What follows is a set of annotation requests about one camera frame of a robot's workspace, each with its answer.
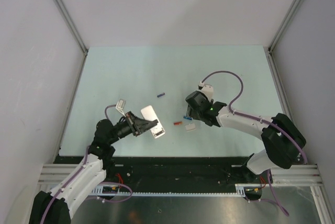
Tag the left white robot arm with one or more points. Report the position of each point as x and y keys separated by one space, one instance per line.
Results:
x=61 y=203

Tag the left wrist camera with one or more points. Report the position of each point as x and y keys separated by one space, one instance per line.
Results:
x=120 y=106

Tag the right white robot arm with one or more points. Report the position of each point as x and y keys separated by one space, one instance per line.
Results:
x=282 y=141

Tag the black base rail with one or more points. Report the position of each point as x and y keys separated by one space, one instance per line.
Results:
x=181 y=175

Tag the aluminium frame post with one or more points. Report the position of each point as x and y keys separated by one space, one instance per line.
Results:
x=71 y=25
x=288 y=18

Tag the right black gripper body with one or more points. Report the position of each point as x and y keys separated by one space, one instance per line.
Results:
x=211 y=101

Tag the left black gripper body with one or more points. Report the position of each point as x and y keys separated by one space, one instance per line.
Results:
x=130 y=120

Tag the right aluminium frame post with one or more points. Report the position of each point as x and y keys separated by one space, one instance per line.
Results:
x=288 y=18

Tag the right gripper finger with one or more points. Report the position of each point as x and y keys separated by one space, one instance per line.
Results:
x=200 y=117
x=190 y=112

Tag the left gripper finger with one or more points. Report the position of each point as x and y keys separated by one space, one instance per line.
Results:
x=143 y=123
x=145 y=130

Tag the left aluminium frame post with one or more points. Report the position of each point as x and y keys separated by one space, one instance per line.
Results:
x=71 y=25

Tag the white battery cover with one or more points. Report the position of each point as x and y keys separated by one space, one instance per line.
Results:
x=190 y=127

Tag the red white remote control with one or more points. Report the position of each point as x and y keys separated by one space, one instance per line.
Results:
x=149 y=114

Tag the slotted cable duct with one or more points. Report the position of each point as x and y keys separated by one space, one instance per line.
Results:
x=112 y=190

